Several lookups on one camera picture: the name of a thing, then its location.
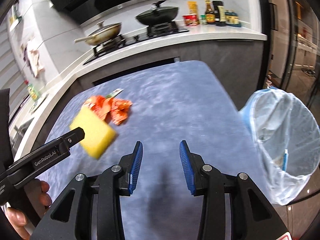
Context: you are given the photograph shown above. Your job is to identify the yellow sponge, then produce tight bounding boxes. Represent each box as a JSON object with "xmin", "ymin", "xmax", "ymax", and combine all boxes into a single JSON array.
[{"xmin": 69, "ymin": 107, "xmax": 117, "ymax": 159}]

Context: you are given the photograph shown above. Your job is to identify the orange wrapper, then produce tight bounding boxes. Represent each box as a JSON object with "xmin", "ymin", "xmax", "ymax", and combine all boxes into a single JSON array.
[{"xmin": 82, "ymin": 95, "xmax": 132, "ymax": 125}]

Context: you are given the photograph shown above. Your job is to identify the small green sachet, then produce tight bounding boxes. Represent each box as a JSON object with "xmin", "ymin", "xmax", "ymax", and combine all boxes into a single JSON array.
[{"xmin": 106, "ymin": 88, "xmax": 123, "ymax": 98}]

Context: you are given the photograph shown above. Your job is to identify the trash bin with plastic liner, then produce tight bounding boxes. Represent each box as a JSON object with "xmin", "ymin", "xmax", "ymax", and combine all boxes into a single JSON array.
[{"xmin": 239, "ymin": 88, "xmax": 319, "ymax": 206}]

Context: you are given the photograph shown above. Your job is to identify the person's left hand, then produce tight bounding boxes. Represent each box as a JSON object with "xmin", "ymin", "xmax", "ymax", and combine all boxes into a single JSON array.
[{"xmin": 5, "ymin": 179, "xmax": 52, "ymax": 239}]

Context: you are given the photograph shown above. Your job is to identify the white plate on counter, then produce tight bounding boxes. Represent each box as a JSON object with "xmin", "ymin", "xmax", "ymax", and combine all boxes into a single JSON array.
[{"xmin": 29, "ymin": 93, "xmax": 49, "ymax": 114}]

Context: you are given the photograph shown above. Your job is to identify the green dish soap bottle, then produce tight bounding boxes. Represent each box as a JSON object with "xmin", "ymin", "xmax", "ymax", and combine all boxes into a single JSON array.
[{"xmin": 25, "ymin": 80, "xmax": 40, "ymax": 102}]

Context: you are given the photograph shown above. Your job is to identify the hanging pink dish towel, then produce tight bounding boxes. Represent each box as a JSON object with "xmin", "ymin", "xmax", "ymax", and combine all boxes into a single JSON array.
[{"xmin": 23, "ymin": 40, "xmax": 44, "ymax": 78}]

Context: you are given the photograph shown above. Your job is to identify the beige wok with lid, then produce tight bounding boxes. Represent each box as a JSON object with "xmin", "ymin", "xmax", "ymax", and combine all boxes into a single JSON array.
[{"xmin": 74, "ymin": 21, "xmax": 121, "ymax": 46}]

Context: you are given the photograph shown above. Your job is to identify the black gas stove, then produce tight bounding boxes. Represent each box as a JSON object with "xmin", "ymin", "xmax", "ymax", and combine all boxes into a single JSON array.
[{"xmin": 83, "ymin": 21, "xmax": 189, "ymax": 65}]

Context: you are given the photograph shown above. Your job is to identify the black wok with lid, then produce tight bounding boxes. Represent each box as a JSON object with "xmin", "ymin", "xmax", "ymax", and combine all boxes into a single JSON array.
[{"xmin": 135, "ymin": 0, "xmax": 179, "ymax": 26}]

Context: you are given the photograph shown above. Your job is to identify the red instant noodle cup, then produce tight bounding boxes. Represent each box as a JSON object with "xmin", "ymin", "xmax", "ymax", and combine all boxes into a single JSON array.
[{"xmin": 182, "ymin": 14, "xmax": 200, "ymax": 26}]

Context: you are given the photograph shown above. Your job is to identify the small green spice jar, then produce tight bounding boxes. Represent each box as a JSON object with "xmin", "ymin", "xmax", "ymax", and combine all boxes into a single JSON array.
[{"xmin": 200, "ymin": 15, "xmax": 207, "ymax": 25}]

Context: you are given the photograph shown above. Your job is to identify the yellow seasoning packet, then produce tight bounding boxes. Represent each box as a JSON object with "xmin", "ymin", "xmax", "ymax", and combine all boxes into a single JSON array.
[{"xmin": 187, "ymin": 1, "xmax": 198, "ymax": 15}]

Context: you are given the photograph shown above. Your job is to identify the brown sauce bottle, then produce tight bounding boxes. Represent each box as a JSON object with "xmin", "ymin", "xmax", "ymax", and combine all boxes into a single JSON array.
[{"xmin": 204, "ymin": 0, "xmax": 215, "ymax": 24}]

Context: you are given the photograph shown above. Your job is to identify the dark soy sauce bottle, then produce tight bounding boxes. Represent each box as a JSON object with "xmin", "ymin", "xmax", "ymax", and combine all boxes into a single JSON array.
[{"xmin": 212, "ymin": 0, "xmax": 226, "ymax": 27}]

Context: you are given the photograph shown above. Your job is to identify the teal condiment jar rack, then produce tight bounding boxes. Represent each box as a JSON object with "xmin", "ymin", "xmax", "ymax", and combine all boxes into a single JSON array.
[{"xmin": 225, "ymin": 10, "xmax": 241, "ymax": 28}]

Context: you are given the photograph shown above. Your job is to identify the glass sliding door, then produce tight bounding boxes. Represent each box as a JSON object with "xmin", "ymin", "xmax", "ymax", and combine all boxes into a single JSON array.
[{"xmin": 257, "ymin": 0, "xmax": 319, "ymax": 110}]

